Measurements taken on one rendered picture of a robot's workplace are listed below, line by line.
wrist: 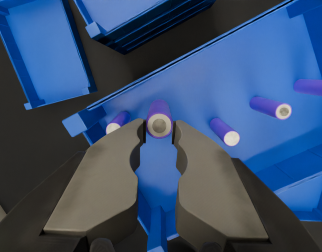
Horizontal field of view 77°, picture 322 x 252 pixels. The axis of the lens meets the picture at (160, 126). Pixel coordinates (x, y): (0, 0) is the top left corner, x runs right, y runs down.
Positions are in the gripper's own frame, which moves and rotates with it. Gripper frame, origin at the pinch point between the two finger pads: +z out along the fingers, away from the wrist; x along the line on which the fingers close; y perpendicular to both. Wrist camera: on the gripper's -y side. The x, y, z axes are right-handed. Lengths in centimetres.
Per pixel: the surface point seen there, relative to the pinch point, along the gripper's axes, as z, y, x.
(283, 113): 7.7, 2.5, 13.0
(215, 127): 10.3, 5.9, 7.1
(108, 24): 32.6, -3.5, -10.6
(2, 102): 51, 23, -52
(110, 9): 33.3, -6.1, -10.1
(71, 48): 55, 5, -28
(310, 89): 11.6, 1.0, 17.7
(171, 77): 14.7, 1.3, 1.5
